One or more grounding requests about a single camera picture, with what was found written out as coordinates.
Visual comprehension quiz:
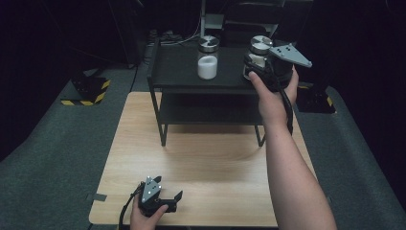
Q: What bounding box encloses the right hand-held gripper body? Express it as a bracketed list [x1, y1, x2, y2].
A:
[254, 43, 313, 94]

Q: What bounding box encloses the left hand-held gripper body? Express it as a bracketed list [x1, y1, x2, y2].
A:
[137, 175, 178, 219]

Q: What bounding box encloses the glass jar with silver lid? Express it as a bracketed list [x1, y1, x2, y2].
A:
[196, 34, 221, 81]
[243, 34, 274, 81]

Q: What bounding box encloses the black two-tier metal shelf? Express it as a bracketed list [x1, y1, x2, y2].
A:
[147, 39, 290, 148]

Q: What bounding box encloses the person's left hand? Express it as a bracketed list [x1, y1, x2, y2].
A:
[129, 195, 169, 230]

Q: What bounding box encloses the person's right hand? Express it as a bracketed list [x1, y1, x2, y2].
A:
[248, 65, 301, 127]

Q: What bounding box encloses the black chair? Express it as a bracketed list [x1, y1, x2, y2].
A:
[219, 0, 285, 48]

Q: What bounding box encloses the stand base with striped tape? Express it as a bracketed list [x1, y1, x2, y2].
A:
[60, 68, 112, 107]
[292, 80, 337, 115]

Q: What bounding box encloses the grey tape piece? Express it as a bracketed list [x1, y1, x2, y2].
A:
[85, 193, 108, 203]

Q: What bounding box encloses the metal stand pole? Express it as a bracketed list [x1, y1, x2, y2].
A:
[198, 0, 207, 40]

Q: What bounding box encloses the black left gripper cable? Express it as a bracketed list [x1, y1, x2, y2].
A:
[118, 183, 146, 230]

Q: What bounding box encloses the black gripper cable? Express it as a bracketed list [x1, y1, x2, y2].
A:
[277, 85, 295, 136]
[118, 183, 146, 230]

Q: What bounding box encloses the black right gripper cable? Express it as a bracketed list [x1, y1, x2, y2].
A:
[277, 85, 295, 136]

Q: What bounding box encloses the white floor cable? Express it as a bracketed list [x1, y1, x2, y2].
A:
[158, 18, 203, 46]

